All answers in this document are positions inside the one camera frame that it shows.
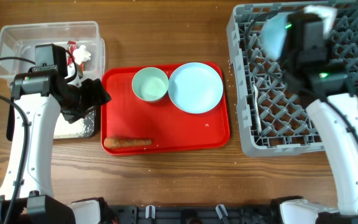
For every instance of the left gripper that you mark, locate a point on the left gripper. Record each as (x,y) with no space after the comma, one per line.
(97,96)

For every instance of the white tissue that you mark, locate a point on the white tissue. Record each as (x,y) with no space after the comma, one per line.
(81,55)

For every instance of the red snack wrapper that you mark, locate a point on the red snack wrapper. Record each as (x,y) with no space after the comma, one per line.
(71,46)

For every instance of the mint green bowl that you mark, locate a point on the mint green bowl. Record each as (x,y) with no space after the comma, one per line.
(150,84)

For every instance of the white plastic spoon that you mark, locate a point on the white plastic spoon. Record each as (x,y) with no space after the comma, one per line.
(256,94)

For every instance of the light blue rice bowl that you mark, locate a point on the light blue rice bowl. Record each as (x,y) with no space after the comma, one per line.
(273,35)

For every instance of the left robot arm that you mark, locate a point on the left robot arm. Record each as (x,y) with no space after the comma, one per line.
(26,194)

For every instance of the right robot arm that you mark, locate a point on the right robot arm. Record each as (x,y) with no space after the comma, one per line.
(299,42)

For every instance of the grey dishwasher rack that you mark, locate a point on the grey dishwasher rack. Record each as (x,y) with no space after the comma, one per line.
(286,128)

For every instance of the black plastic tray bin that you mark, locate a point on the black plastic tray bin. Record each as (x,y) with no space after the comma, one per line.
(45,123)

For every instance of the spilled white rice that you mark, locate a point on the spilled white rice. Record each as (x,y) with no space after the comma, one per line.
(82,128)

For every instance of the red serving tray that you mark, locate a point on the red serving tray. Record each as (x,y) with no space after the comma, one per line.
(169,128)

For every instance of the orange carrot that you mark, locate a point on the orange carrot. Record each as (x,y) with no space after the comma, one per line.
(113,143)

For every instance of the clear plastic bin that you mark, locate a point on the clear plastic bin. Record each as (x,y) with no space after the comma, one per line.
(20,41)

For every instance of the light blue plate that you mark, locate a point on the light blue plate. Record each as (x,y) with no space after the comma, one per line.
(195,88)

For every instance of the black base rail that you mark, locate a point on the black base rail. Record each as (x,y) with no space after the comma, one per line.
(219,214)

